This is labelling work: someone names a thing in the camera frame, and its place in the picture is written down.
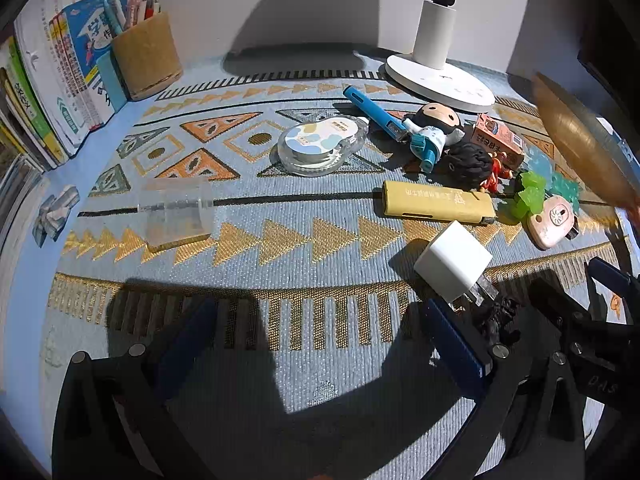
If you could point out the white charger cube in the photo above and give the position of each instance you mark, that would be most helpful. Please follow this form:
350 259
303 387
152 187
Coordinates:
452 262

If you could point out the teal gummy toy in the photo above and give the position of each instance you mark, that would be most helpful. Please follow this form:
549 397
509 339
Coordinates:
556 182

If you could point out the row of books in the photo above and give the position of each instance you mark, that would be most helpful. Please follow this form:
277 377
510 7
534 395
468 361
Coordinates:
59 78

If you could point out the white desk lamp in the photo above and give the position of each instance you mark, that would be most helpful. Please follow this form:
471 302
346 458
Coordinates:
426 72

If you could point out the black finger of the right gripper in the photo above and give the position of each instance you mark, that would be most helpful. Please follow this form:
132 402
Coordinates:
570 318

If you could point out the round correction tape dispenser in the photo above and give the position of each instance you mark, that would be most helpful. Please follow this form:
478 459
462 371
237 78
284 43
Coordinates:
315 149

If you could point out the patterned woven table mat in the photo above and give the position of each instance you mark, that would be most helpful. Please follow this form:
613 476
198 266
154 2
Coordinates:
321 366

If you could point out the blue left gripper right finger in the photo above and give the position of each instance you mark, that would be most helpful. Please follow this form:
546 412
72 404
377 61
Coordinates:
460 347

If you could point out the pens in holder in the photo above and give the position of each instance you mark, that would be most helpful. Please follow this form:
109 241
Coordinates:
123 16

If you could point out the pink tape measure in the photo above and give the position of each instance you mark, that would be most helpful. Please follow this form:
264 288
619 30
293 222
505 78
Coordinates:
555 222

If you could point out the black-haired small figure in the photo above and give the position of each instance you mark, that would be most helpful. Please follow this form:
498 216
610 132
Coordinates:
475 169

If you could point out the amber ribbed glass plate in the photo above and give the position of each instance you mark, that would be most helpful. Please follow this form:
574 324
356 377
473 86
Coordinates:
604 164

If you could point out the green toy frog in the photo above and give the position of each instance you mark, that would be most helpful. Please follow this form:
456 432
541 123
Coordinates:
529 195

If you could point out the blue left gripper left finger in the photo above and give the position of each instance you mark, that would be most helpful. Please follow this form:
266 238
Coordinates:
197 332

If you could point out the big-head doll figure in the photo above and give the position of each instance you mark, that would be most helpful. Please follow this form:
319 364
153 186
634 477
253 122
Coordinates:
430 130

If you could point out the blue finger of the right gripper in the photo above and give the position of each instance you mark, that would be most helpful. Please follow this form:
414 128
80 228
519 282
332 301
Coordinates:
623 284

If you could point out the blue utility knife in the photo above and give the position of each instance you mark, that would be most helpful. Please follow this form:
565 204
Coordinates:
388 123

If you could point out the yellow rectangular lighter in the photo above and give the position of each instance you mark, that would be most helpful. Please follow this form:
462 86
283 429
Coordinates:
435 203

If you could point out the cork pen holder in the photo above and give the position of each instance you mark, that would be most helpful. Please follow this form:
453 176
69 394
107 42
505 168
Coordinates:
147 57

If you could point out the clear plastic cup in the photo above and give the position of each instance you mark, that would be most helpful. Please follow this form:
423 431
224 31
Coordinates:
177 211

